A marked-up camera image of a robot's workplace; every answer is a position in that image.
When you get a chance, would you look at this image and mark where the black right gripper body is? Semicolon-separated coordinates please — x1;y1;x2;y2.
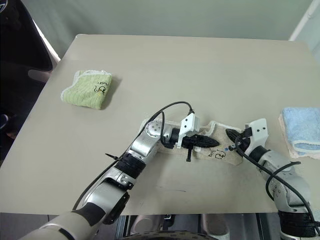
229;129;253;153

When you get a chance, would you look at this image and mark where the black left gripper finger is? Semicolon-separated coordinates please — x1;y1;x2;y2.
196;141;220;149
196;134;220;145

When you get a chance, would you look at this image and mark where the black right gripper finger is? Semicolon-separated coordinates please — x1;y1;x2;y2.
226;128;243;142
225;129;241;146

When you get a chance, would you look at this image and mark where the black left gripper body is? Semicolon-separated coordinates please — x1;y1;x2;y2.
179;134;199;163

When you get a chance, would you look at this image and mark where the beige towel with white trim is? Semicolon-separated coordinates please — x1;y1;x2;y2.
138;119;243;166

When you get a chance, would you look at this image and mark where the folded green towel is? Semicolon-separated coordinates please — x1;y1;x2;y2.
60;69;113;111

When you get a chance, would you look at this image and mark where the black zip tie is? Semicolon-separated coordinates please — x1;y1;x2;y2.
104;152;125;161

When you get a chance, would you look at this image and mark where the pinkish rounded shape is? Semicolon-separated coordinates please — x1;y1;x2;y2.
201;213;231;236
129;216;164;236

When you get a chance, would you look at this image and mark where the black chair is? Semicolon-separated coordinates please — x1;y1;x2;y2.
0;0;61;141

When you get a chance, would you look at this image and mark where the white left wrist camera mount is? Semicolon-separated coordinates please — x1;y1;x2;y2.
176;113;201;150

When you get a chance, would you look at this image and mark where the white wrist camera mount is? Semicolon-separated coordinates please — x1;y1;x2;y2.
176;113;201;150
244;118;270;151

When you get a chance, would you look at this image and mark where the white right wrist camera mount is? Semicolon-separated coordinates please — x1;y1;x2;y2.
244;118;270;151

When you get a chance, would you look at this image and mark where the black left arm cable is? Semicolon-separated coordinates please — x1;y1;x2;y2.
72;101;195;211

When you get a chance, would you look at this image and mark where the white wall trim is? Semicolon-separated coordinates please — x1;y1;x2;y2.
288;0;320;42

